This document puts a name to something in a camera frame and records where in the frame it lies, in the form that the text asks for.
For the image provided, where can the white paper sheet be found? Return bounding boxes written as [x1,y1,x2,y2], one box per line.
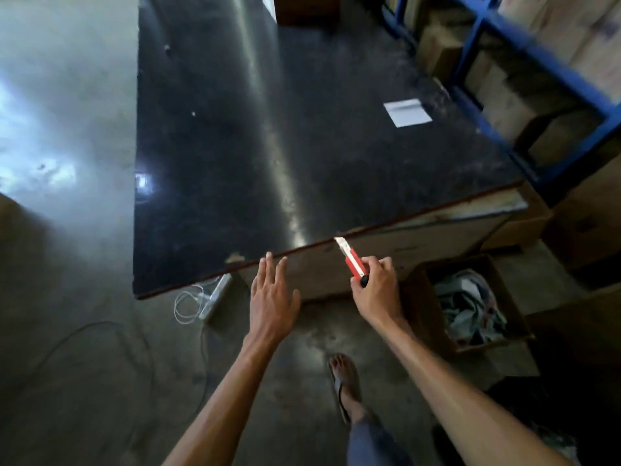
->
[383,98,433,128]

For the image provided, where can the person's left forearm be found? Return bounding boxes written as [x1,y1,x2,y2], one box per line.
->
[161,331,288,466]

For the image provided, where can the black cable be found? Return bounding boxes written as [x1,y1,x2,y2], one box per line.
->
[27,320,211,435]

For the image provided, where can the stack of cardboard boxes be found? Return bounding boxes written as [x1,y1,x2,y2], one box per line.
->
[386,0,621,168]

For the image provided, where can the white cable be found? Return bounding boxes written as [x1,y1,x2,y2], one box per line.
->
[173,282,215,326]

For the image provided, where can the dark cardboard box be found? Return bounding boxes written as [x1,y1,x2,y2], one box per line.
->
[525,283,621,384]

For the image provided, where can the open cardboard box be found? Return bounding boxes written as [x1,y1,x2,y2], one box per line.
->
[402,253,535,361]

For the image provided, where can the large cardboard box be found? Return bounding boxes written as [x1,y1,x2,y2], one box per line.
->
[540,154,621,273]

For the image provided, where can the small flat cardboard box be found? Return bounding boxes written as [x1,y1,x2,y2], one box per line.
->
[479,182,554,252]

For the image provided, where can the person's right hand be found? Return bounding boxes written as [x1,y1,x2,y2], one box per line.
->
[350,255,413,331]

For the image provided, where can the brown box with white side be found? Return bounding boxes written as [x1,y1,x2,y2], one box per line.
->
[261,0,342,28]

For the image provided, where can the crumpled cloths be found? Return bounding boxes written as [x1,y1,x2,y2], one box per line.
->
[433,269,508,348]

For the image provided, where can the black top wooden table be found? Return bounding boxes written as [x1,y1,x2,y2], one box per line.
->
[132,0,529,302]

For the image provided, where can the person's foot in sandal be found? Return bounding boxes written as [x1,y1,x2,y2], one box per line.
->
[327,352,370,426]

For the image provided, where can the blue metal shelf rack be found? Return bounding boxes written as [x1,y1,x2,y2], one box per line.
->
[381,0,621,191]

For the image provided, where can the white power strip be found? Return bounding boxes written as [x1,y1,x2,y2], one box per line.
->
[197,273,234,322]

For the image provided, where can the person's right forearm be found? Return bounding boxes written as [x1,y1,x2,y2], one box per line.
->
[377,316,575,466]

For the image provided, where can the red utility knife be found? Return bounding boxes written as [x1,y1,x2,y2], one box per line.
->
[334,237,371,288]

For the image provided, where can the person's leg in jeans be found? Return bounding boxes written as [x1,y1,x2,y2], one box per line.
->
[346,413,414,466]

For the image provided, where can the person's left hand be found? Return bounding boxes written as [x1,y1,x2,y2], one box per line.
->
[249,251,302,346]

